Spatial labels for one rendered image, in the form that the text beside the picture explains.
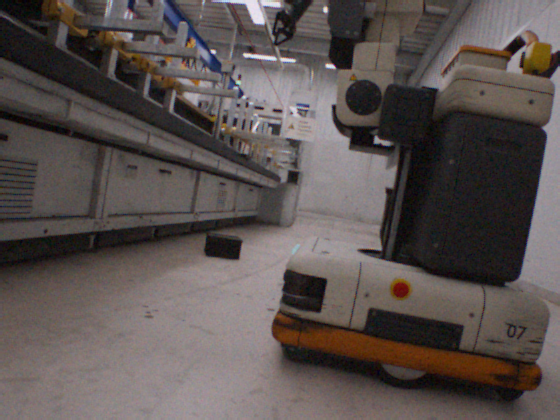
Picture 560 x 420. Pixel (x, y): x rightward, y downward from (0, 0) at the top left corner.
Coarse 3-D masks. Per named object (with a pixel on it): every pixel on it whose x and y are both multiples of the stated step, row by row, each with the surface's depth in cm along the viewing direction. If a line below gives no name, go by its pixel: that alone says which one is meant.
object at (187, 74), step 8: (128, 64) 151; (128, 72) 153; (136, 72) 152; (160, 72) 150; (168, 72) 149; (176, 72) 149; (184, 72) 148; (192, 72) 148; (200, 72) 147; (208, 80) 148; (216, 80) 147
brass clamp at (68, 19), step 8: (48, 0) 94; (56, 0) 94; (48, 8) 94; (56, 8) 94; (64, 8) 96; (48, 16) 95; (56, 16) 95; (64, 16) 97; (72, 16) 100; (72, 24) 100; (72, 32) 104; (80, 32) 104
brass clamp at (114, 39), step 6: (102, 36) 119; (108, 36) 118; (114, 36) 119; (120, 36) 123; (102, 42) 119; (108, 42) 119; (114, 42) 120; (120, 42) 123; (120, 48) 124; (120, 54) 128; (126, 54) 128
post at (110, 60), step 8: (120, 0) 120; (128, 0) 123; (112, 8) 121; (120, 8) 120; (112, 16) 121; (120, 16) 121; (120, 32) 123; (104, 48) 121; (112, 48) 121; (104, 56) 122; (112, 56) 122; (104, 64) 122; (112, 64) 123; (112, 72) 124
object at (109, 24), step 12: (36, 12) 102; (36, 24) 103; (48, 24) 103; (84, 24) 100; (96, 24) 100; (108, 24) 99; (120, 24) 99; (132, 24) 98; (144, 24) 98; (156, 24) 97
